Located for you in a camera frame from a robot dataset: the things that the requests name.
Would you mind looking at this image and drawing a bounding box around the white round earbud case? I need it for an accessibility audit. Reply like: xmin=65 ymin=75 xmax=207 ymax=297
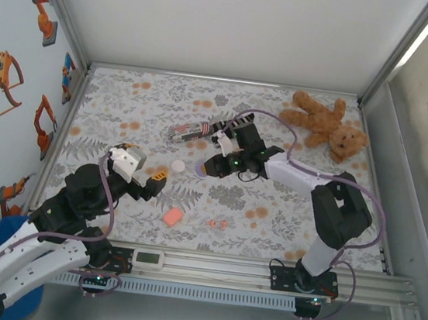
xmin=170 ymin=158 xmax=188 ymax=175

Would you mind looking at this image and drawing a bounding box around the pink earbud case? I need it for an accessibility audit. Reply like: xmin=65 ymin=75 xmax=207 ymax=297
xmin=161 ymin=205 xmax=185 ymax=229

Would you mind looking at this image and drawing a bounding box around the black white striped sock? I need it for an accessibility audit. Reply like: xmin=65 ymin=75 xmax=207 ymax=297
xmin=209 ymin=108 xmax=259 ymax=143

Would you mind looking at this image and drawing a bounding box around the rolled flag print paper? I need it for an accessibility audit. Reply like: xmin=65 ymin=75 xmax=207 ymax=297
xmin=165 ymin=117 xmax=214 ymax=148

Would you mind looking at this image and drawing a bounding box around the floral patterned table cloth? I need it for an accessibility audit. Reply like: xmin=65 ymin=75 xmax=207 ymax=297
xmin=35 ymin=60 xmax=406 ymax=274

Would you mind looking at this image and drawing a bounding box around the white digital display unit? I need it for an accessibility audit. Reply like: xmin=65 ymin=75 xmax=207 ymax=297
xmin=131 ymin=248 xmax=165 ymax=270

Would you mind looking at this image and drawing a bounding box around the brown teddy bear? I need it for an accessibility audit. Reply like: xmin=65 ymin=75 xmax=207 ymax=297
xmin=273 ymin=89 xmax=375 ymax=167

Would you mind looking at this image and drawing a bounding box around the small circuit board with leds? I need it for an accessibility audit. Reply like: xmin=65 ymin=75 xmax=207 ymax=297
xmin=293 ymin=294 xmax=325 ymax=320
xmin=79 ymin=268 xmax=112 ymax=287

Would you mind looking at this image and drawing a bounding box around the blue cap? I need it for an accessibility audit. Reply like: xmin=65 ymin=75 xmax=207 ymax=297
xmin=0 ymin=213 xmax=54 ymax=320

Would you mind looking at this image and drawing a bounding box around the left arm wrist camera box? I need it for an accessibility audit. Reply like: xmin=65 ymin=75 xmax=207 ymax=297
xmin=104 ymin=144 xmax=149 ymax=184

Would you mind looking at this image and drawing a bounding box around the aluminium frame side bar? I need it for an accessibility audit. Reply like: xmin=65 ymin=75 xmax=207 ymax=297
xmin=22 ymin=62 xmax=95 ymax=222
xmin=339 ymin=102 xmax=415 ymax=277

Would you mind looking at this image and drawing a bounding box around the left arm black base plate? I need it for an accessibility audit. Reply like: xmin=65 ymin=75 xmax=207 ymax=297
xmin=63 ymin=239 xmax=134 ymax=275

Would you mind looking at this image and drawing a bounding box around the aluminium frame cross bar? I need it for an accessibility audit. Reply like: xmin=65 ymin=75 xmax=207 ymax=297
xmin=88 ymin=60 xmax=364 ymax=102

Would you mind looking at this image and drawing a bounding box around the blue orange machine wall sticker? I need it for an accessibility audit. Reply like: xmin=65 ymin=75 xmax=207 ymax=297
xmin=57 ymin=51 xmax=80 ymax=107

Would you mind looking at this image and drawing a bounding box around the aluminium mounting rail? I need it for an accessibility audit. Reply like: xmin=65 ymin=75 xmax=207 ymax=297
xmin=39 ymin=230 xmax=425 ymax=311

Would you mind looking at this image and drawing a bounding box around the white slotted cable duct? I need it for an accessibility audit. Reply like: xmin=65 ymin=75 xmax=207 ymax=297
xmin=42 ymin=267 xmax=297 ymax=314

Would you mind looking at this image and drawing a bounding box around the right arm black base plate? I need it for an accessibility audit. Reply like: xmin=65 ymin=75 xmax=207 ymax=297
xmin=267 ymin=254 xmax=343 ymax=300

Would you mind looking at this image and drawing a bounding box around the orange curved gripper wall sticker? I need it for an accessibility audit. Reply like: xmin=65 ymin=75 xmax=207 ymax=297
xmin=0 ymin=50 xmax=29 ymax=119

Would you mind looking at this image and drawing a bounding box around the aluminium frame post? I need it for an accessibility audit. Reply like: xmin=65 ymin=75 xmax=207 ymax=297
xmin=17 ymin=0 xmax=101 ymax=71
xmin=357 ymin=0 xmax=428 ymax=115

